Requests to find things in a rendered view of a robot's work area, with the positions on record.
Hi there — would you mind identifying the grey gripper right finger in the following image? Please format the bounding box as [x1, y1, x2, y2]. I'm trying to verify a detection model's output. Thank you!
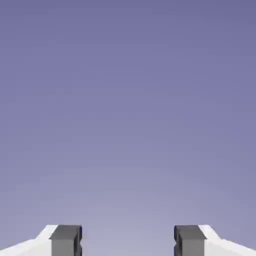
[173, 224, 256, 256]

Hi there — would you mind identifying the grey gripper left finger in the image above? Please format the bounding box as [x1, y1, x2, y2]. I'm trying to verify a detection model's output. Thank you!
[0, 224, 83, 256]

